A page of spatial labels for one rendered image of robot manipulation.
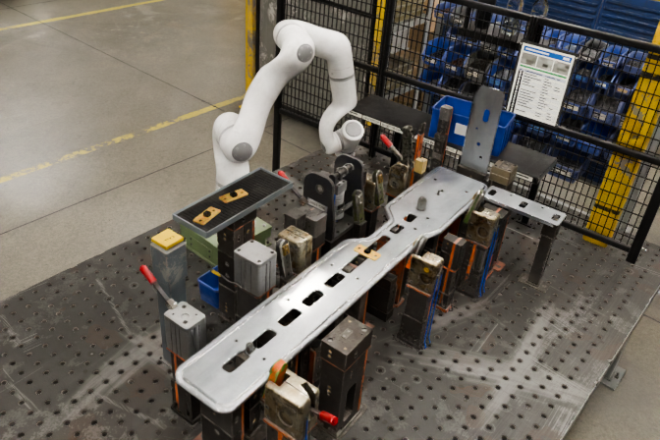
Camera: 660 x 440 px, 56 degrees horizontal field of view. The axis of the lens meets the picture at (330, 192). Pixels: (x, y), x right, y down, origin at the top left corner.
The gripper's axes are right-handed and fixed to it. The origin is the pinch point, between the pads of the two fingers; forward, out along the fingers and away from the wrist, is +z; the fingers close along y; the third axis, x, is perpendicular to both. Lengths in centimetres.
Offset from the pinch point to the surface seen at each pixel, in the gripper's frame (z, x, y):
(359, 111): 7.8, -21.5, 18.9
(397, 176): -26.9, -8.3, -21.8
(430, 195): -31.8, -14.0, -34.4
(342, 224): -37, 22, -31
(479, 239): -41, -18, -56
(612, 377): 40, -82, -136
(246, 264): -68, 60, -36
